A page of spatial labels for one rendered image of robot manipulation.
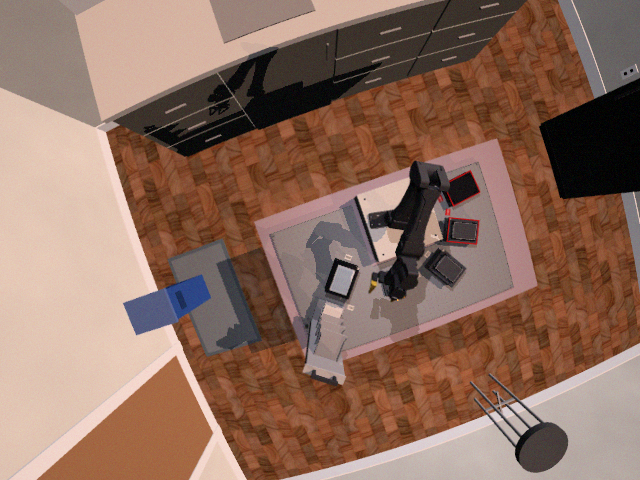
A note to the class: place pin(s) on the grey rack with shelves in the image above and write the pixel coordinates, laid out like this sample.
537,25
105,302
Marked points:
327,344

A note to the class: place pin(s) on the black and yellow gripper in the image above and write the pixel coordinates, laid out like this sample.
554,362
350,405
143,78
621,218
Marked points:
375,277

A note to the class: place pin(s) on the grey microplate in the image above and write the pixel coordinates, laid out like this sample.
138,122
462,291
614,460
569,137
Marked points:
449,269
463,230

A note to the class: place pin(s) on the white microplate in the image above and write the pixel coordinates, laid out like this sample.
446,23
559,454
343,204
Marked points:
342,280

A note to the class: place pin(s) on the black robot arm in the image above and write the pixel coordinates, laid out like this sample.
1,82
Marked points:
419,206

